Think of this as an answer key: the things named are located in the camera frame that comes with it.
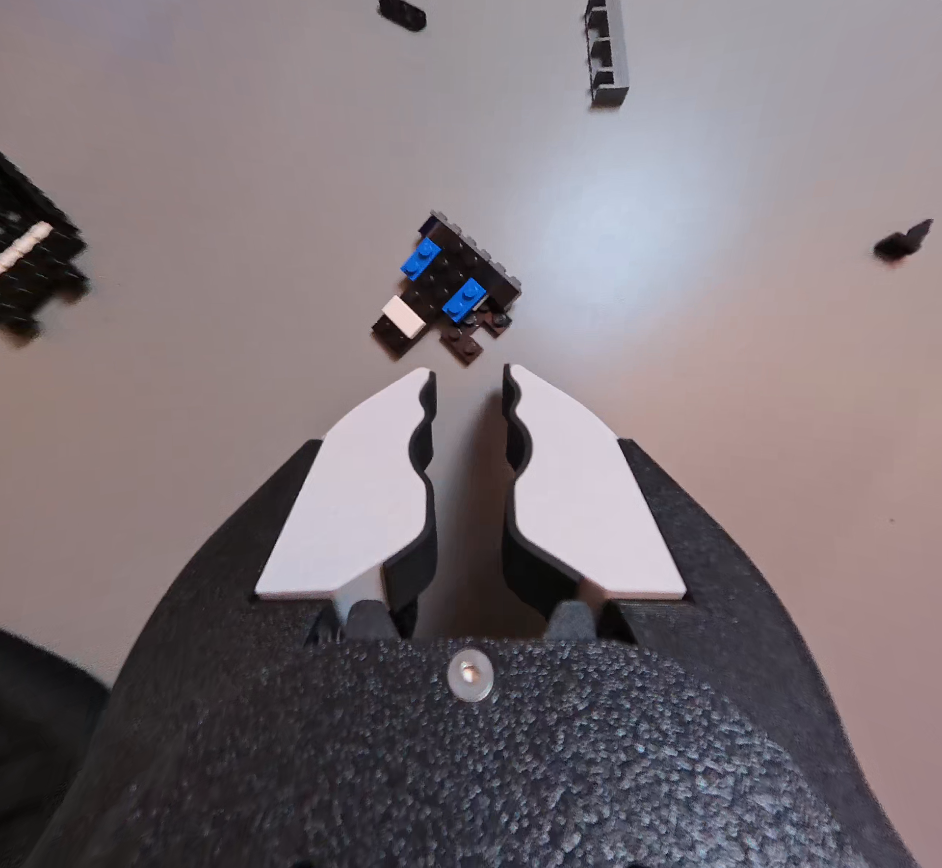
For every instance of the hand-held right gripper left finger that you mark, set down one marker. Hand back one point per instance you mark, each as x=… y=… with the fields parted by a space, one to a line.
x=346 y=515

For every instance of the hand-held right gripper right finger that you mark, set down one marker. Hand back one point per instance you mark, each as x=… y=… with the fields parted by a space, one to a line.
x=596 y=515

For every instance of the blue and black lego assembly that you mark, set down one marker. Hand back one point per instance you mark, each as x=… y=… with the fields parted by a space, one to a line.
x=449 y=279

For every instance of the black lego car chassis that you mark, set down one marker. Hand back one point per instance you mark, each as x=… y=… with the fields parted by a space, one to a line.
x=37 y=257

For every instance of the small black lego piece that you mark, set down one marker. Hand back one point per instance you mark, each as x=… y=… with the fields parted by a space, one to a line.
x=402 y=12
x=901 y=241

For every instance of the black lego grille piece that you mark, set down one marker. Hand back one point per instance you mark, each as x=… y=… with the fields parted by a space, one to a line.
x=607 y=51

